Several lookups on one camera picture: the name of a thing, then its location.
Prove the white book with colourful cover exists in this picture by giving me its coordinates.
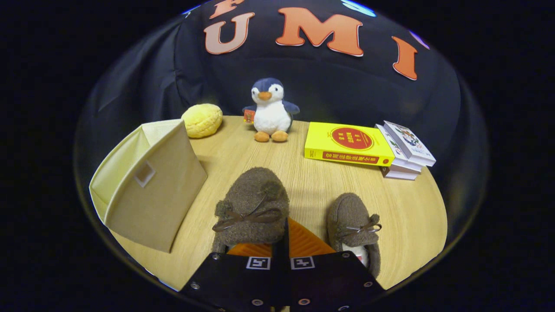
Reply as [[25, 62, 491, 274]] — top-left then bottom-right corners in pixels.
[[384, 120, 436, 167]]

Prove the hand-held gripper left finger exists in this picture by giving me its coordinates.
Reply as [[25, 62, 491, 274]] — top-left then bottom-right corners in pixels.
[[180, 243, 281, 312]]

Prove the brown fuzzy shoe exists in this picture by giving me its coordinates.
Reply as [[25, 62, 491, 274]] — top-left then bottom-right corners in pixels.
[[327, 193, 382, 278], [212, 167, 290, 254]]

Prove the yellow plush bun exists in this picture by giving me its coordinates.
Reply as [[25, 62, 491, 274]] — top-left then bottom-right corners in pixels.
[[181, 103, 223, 139]]

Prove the penguin plush toy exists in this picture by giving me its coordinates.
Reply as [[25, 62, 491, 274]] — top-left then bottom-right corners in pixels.
[[242, 78, 300, 143]]

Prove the beige fabric storage box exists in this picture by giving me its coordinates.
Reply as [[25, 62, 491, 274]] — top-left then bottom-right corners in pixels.
[[89, 119, 208, 253]]

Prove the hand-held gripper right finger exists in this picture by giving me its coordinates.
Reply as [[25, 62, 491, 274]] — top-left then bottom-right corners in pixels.
[[281, 217, 386, 312]]

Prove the yellow book with red circle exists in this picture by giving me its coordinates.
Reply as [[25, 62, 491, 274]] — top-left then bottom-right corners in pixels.
[[304, 122, 395, 167]]

